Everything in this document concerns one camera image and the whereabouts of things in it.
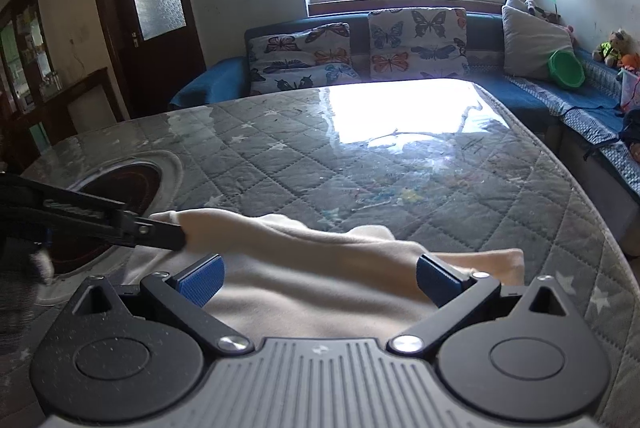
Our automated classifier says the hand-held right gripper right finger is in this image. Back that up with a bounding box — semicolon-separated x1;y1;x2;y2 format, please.
387;253;587;354

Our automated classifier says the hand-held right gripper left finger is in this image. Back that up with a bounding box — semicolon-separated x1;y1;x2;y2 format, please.
67;254;254;354

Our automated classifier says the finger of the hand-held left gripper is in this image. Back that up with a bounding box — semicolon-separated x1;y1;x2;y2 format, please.
0;173;187;251

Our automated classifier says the frosted glass wooden door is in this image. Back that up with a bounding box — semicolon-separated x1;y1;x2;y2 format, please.
86;0;207;119

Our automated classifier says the blue sofa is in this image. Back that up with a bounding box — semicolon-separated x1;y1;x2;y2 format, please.
169;10;640;249

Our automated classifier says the person's left hand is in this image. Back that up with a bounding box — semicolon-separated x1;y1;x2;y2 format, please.
0;244;56;349

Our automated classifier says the plush toy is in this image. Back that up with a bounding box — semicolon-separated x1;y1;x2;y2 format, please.
592;29;629;68

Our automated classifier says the butterfly print cushion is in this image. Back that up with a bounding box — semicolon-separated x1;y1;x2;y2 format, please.
245;22;362;96
367;8;469;82

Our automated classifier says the dark wooden cabinet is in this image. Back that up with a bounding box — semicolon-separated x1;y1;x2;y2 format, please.
0;0;129;169

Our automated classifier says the round built-in cooktop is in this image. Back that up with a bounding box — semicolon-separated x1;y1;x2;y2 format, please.
36;150;184;289

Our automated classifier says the green plastic bowl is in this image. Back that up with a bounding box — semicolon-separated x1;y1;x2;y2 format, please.
547;49;586;90

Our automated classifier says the grey pillow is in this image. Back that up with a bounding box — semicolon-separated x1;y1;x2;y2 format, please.
501;4;577;81

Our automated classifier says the grey quilted star table cover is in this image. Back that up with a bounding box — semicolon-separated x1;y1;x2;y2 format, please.
0;78;640;428

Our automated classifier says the white bag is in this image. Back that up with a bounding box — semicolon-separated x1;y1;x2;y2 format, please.
619;68;640;113

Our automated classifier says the cream sweater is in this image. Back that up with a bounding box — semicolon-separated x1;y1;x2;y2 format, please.
121;208;526;345

